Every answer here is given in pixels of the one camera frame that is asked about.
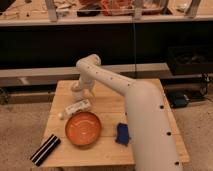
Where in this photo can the wooden table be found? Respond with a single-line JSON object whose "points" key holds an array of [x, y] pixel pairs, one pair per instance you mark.
{"points": [[106, 154]]}

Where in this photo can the orange bowl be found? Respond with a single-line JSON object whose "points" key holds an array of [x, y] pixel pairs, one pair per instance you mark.
{"points": [[83, 129]]}

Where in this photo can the black box right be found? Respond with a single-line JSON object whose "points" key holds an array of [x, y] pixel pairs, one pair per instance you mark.
{"points": [[188, 60]]}

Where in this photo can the white ceramic cup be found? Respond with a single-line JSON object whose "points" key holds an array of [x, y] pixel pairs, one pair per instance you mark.
{"points": [[78, 95]]}

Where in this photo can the blue cloth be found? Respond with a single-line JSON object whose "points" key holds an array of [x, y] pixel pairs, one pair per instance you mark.
{"points": [[122, 136]]}

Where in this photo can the low grey shelf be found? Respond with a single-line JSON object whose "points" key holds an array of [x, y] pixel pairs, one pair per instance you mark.
{"points": [[46, 76]]}

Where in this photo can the white tube bottle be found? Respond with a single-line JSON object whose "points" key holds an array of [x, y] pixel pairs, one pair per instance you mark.
{"points": [[83, 105]]}

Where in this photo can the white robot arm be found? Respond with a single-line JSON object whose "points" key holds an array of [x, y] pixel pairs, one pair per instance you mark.
{"points": [[153, 144]]}

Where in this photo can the long background workbench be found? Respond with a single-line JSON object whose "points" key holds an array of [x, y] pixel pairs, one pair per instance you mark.
{"points": [[83, 12]]}

